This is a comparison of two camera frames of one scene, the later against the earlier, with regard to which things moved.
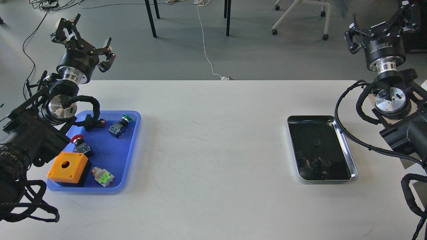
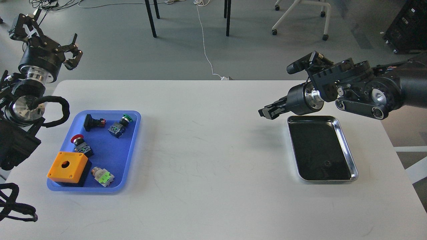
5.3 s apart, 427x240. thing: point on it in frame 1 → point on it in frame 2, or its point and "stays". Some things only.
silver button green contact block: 105,178 stays
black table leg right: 227,5 stays
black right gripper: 384,54 → 302,99
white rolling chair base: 325,36 stays
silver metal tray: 320,150 stays
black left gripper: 79,61 → 41,60
